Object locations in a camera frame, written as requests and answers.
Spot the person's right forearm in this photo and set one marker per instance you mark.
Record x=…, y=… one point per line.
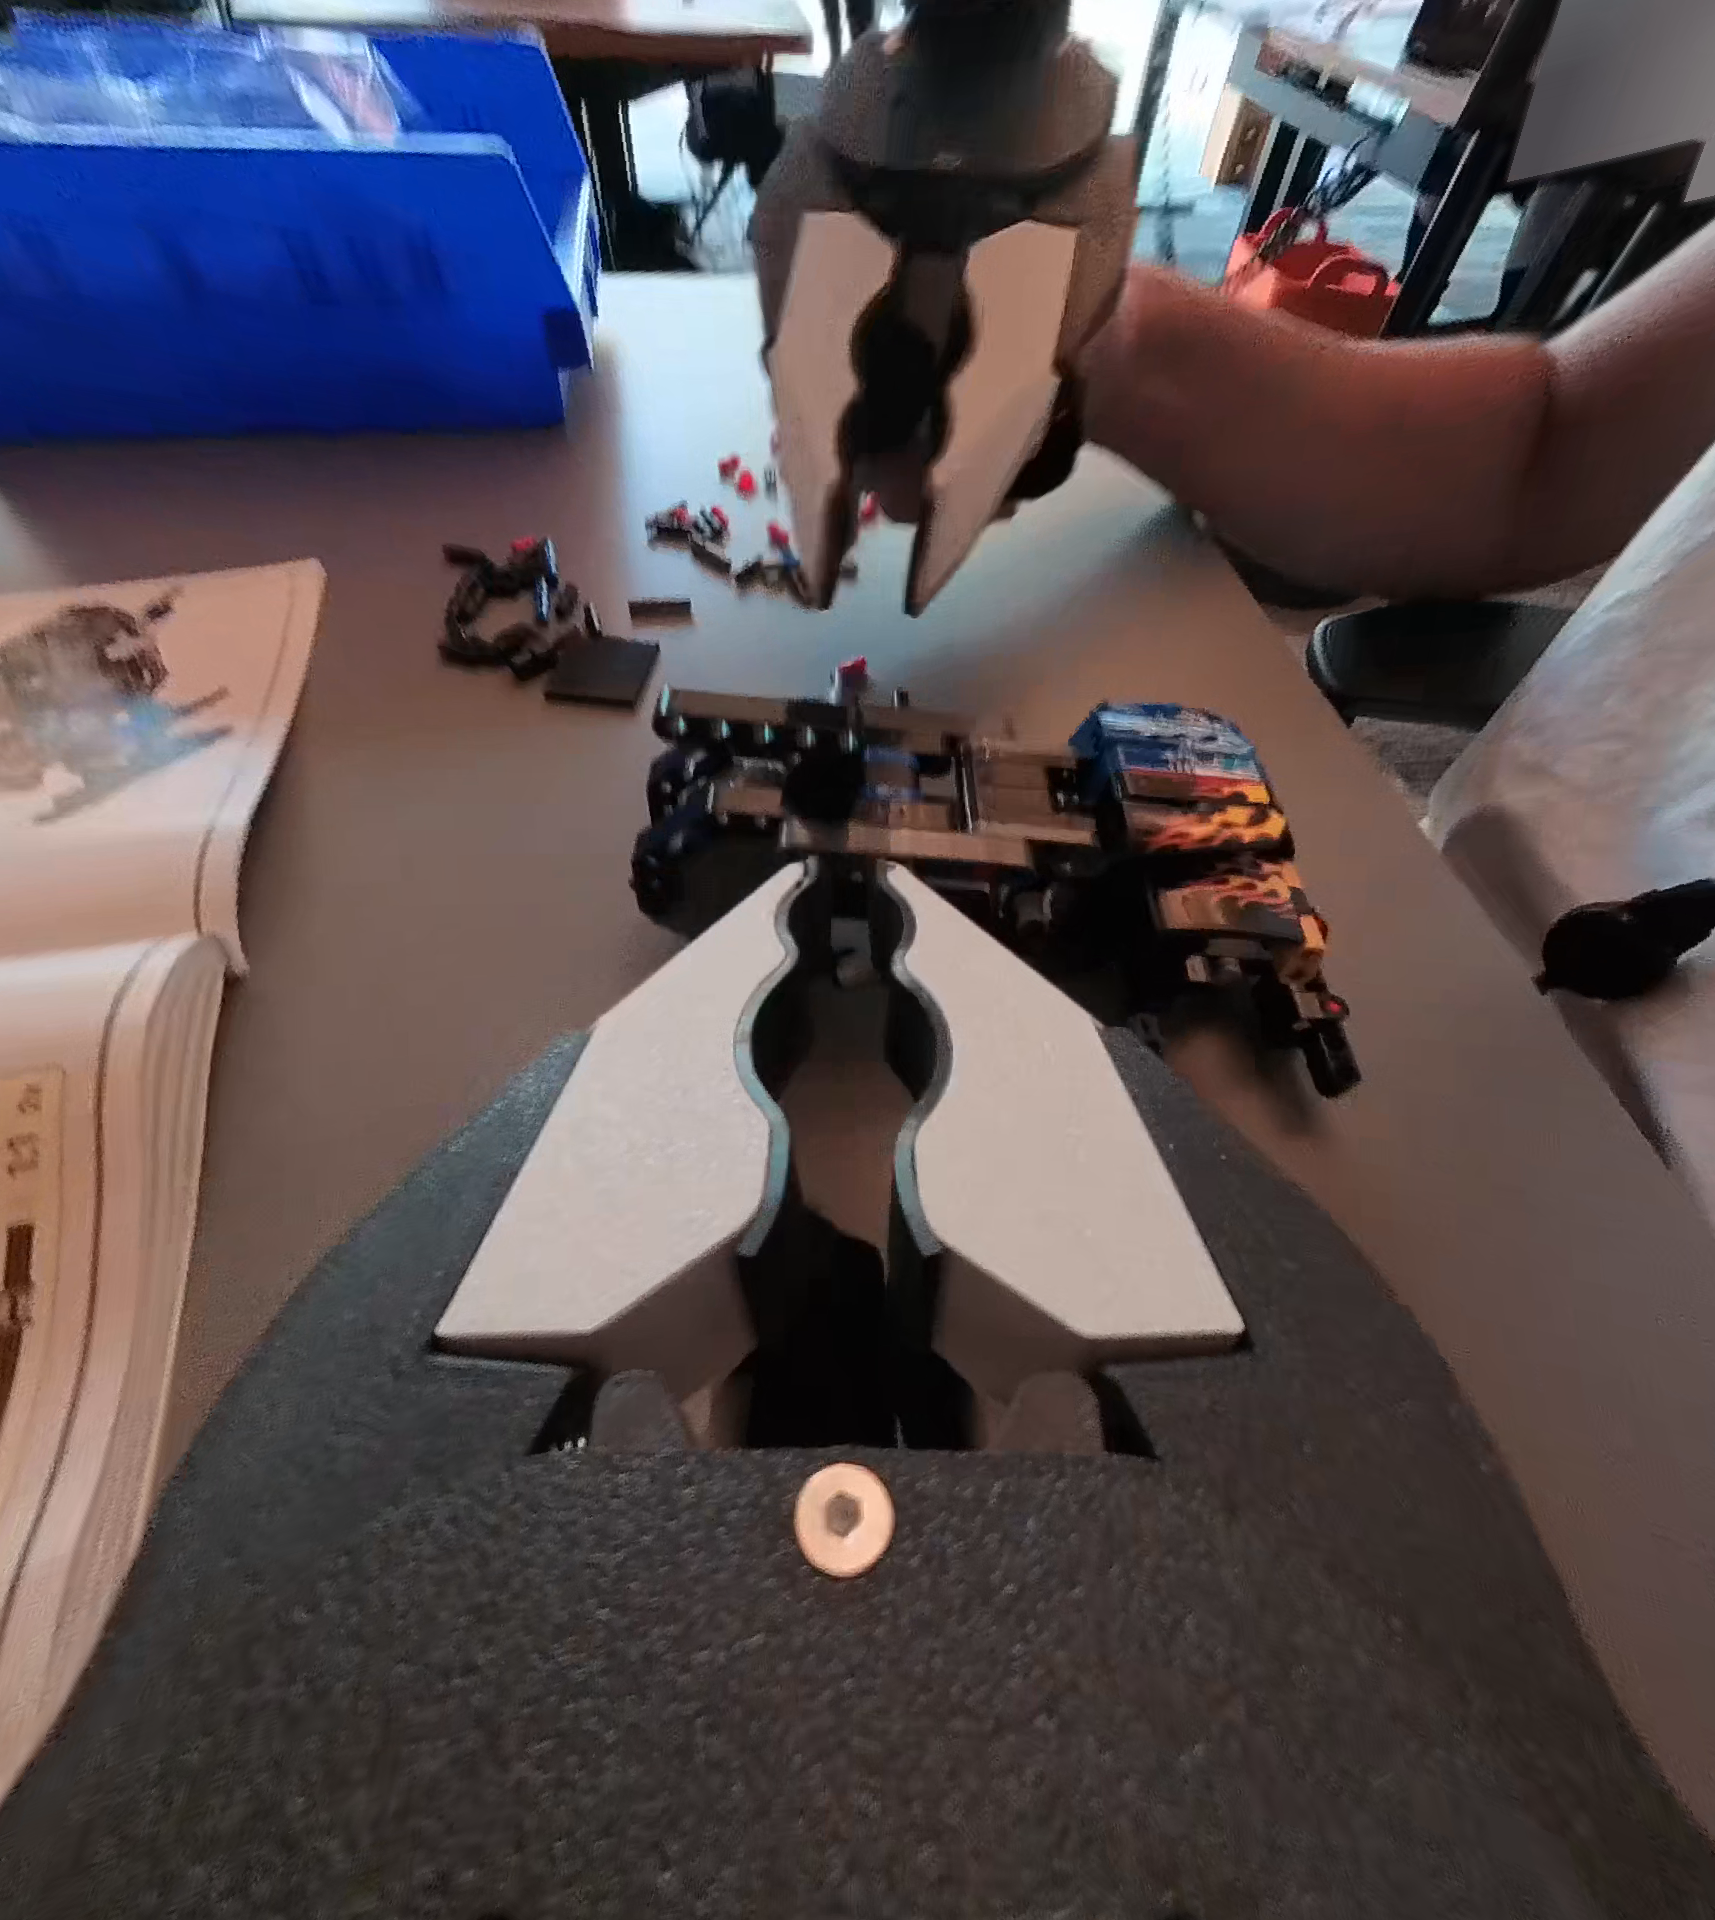
x=1369, y=435

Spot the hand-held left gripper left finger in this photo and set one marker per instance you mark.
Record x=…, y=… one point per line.
x=617, y=1188

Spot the blue plastic bin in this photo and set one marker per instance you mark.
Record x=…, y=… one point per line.
x=198, y=285

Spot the lego truck model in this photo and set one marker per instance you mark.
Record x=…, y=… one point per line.
x=1200, y=841

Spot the clear plastic bags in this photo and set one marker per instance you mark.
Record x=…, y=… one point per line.
x=124, y=76

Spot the black lego liftarm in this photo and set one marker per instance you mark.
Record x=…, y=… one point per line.
x=735, y=728

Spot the black flat lego panel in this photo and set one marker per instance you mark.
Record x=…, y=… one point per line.
x=602, y=671

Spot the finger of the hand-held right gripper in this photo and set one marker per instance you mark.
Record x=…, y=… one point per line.
x=1015, y=378
x=812, y=392

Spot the red lego pins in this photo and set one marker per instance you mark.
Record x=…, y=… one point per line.
x=746, y=482

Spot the open instruction booklet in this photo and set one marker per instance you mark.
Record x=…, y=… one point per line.
x=92, y=1201

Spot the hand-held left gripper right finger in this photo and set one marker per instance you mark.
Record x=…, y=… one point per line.
x=1082, y=1188

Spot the small red container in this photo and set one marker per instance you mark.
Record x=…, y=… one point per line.
x=1316, y=285

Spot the black mesh office chair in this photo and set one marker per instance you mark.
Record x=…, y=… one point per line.
x=1442, y=662

